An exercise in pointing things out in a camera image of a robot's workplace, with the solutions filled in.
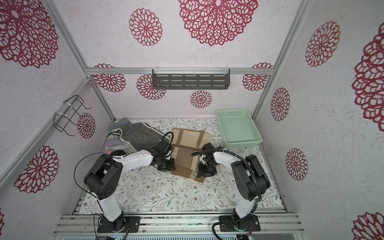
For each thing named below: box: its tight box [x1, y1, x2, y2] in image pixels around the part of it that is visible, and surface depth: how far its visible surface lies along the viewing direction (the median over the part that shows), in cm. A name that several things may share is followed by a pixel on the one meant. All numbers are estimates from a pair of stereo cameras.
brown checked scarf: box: [165, 127, 213, 183], surface depth 105 cm
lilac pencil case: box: [105, 137, 127, 147], surface depth 105 cm
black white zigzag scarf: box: [107, 122, 171, 152], surface depth 105 cm
